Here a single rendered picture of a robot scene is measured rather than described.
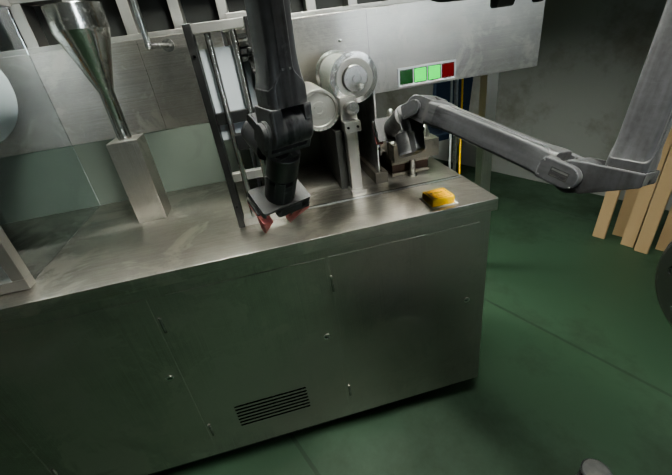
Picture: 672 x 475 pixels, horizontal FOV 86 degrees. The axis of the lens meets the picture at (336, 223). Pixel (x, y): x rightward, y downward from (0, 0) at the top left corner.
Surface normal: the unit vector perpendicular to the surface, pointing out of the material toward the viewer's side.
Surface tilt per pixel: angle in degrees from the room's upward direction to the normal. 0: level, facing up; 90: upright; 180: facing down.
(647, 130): 77
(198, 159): 90
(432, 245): 90
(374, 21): 90
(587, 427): 0
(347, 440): 0
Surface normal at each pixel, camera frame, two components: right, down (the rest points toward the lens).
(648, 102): -0.84, 0.14
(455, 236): 0.22, 0.43
